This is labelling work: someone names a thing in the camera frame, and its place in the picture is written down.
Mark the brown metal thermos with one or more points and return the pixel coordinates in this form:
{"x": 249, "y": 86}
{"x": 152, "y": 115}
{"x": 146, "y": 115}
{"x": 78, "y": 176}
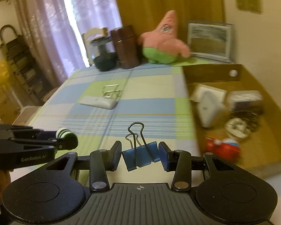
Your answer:
{"x": 126, "y": 49}

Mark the leopard print hair claw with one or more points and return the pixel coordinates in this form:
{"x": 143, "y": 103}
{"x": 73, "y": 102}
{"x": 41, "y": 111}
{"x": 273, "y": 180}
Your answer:
{"x": 253, "y": 118}

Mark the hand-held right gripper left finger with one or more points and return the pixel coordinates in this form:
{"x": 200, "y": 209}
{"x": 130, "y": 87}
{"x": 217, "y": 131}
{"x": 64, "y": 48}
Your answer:
{"x": 117, "y": 155}

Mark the white flat device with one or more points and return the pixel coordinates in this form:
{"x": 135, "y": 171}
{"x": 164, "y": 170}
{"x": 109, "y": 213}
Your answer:
{"x": 97, "y": 102}

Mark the red and white toy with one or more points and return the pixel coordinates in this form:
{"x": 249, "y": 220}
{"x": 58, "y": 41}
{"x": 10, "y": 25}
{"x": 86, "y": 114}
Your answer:
{"x": 222, "y": 149}

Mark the pink starfish plush toy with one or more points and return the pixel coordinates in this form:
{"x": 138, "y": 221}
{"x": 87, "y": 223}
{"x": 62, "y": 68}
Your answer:
{"x": 164, "y": 42}

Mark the white round green-marked object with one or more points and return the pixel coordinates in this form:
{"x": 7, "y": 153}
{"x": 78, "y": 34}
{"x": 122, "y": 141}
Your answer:
{"x": 236, "y": 128}

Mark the yellow plastic bag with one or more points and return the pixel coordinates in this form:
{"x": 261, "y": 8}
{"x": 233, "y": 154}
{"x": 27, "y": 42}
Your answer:
{"x": 0, "y": 73}

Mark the blue binder clip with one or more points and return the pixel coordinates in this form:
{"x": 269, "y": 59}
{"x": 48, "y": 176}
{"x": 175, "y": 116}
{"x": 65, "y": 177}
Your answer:
{"x": 140, "y": 157}

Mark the small white ball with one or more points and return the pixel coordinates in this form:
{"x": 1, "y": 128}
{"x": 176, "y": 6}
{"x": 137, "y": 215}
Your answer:
{"x": 233, "y": 73}

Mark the light cardboard box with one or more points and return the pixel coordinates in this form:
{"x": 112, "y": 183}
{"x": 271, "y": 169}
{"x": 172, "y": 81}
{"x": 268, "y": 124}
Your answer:
{"x": 2, "y": 107}

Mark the glass teapot with dark base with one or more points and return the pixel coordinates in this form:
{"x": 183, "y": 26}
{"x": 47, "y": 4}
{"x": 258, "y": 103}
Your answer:
{"x": 105, "y": 62}

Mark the white wooden chair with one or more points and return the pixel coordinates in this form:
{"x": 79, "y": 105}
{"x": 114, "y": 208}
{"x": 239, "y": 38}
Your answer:
{"x": 93, "y": 31}

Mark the person's left hand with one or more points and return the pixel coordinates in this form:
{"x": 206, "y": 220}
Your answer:
{"x": 0, "y": 178}

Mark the white plastic frame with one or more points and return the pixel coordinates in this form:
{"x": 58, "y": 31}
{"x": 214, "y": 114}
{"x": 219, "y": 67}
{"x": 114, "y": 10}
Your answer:
{"x": 216, "y": 90}

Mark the brown cardboard box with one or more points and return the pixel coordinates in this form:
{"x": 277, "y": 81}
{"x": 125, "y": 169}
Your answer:
{"x": 260, "y": 159}

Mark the grey picture frame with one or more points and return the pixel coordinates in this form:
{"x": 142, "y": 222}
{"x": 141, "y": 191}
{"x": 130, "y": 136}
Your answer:
{"x": 208, "y": 39}

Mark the black folding step ladder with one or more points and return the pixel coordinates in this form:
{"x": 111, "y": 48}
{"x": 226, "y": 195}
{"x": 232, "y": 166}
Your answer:
{"x": 21, "y": 58}

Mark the checkered tablecloth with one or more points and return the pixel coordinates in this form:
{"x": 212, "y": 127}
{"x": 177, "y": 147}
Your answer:
{"x": 142, "y": 107}

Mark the clear plastic box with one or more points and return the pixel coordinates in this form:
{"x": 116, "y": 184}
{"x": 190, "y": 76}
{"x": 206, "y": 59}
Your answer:
{"x": 244, "y": 97}

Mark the white square night light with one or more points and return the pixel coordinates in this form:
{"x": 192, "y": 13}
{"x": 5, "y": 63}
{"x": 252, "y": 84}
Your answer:
{"x": 208, "y": 112}

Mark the sheer patterned curtain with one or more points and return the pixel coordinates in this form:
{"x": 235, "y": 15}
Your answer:
{"x": 51, "y": 28}

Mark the green and white roll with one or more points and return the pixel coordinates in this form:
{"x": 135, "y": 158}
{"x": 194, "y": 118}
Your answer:
{"x": 64, "y": 133}

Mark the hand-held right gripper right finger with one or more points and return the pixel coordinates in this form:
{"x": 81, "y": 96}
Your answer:
{"x": 164, "y": 156}

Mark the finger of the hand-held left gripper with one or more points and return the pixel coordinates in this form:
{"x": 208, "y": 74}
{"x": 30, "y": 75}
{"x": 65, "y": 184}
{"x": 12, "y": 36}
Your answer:
{"x": 44, "y": 134}
{"x": 68, "y": 143}

